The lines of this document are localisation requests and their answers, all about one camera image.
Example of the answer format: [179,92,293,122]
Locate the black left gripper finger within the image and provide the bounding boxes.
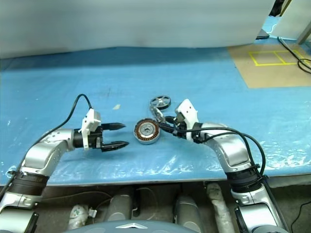
[101,123,126,132]
[101,141,129,152]

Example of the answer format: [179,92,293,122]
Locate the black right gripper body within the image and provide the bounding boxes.
[171,114,188,139]

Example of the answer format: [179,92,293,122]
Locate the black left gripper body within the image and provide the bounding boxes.
[88,125,103,151]

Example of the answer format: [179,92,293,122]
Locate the silver spoked rotor disc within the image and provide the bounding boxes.
[148,105,167,124]

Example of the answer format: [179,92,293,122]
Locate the black-rimmed spoked lid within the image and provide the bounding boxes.
[150,95,172,109]

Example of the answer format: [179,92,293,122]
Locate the motor housing with copper windings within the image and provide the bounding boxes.
[133,117,161,145]

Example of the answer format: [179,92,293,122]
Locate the grey rounded robot leg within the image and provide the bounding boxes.
[174,194,204,228]
[106,193,136,221]

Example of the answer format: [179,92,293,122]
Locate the blue plastic table cover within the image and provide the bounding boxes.
[0,43,311,182]

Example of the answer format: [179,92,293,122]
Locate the white crumpled bag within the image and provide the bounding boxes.
[69,204,89,231]

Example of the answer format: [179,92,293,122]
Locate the grey robot torso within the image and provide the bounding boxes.
[84,215,197,233]

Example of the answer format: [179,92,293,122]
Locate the white backdrop sheet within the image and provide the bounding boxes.
[0,0,276,60]

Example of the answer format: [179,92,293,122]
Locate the brown cardboard floor sheet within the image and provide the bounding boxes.
[227,43,311,89]

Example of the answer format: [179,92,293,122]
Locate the yellow floor tape squares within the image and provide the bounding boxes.
[248,50,306,67]

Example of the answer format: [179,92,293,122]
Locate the dark stand foot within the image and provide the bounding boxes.
[255,28,270,40]

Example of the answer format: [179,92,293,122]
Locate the dark brown object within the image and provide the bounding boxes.
[268,0,284,17]

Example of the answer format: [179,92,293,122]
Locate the white board panel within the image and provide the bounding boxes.
[274,0,311,41]

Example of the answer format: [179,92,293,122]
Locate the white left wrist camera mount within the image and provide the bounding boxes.
[81,108,102,149]

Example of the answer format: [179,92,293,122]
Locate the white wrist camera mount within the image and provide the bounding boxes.
[81,108,102,149]
[174,99,200,143]

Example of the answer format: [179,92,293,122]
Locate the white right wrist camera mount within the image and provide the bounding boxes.
[174,99,200,143]

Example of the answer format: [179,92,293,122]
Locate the thin black floor cable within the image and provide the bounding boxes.
[291,200,311,229]

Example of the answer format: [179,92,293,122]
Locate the aluminium frame post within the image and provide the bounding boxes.
[297,14,311,45]

